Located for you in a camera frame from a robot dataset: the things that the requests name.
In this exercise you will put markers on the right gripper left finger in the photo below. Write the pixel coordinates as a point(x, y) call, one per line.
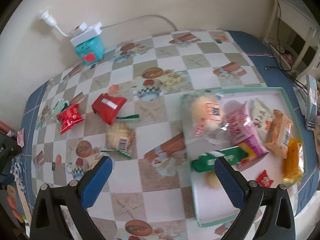
point(48, 221)

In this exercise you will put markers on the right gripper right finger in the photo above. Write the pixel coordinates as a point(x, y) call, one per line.
point(248, 196)

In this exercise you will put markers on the small red candy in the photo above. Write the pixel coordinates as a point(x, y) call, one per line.
point(264, 180)

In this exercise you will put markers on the yellow orange snack bag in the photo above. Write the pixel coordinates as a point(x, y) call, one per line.
point(293, 165)

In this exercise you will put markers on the shiny red snack bag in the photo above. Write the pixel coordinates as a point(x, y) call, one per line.
point(69, 117)

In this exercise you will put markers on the orange cracker pack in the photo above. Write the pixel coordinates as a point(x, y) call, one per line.
point(279, 133)

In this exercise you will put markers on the dark green snack pack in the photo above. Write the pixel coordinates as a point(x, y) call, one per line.
point(217, 158)

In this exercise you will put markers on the pink snack bag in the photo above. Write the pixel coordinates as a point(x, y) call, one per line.
point(243, 132)

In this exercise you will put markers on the red rectangular snack pack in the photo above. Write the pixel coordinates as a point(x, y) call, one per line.
point(108, 107)

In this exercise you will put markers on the white floral snack packet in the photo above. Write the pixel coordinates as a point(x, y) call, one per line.
point(262, 117)

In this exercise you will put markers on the cracker pack green ends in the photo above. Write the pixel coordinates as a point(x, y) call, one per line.
point(120, 135)

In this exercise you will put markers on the small round bun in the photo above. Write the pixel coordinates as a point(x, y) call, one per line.
point(211, 180)

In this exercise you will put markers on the pink packet on table edge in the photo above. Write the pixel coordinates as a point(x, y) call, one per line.
point(20, 137)

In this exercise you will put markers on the mint green snack packet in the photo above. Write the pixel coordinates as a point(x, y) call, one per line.
point(60, 106)

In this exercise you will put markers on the teal rimmed white tray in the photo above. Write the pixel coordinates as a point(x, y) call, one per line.
point(212, 205)

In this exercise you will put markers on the teal storage box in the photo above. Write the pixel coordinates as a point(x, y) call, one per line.
point(90, 51)

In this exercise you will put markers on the checkered tablecloth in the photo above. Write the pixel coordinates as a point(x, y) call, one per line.
point(152, 73)

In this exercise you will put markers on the white power strip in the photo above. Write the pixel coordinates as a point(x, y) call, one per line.
point(89, 33)

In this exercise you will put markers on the smartphone on stand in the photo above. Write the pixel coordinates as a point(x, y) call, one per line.
point(311, 112)

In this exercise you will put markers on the white shelf unit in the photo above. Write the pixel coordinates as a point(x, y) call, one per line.
point(303, 18)

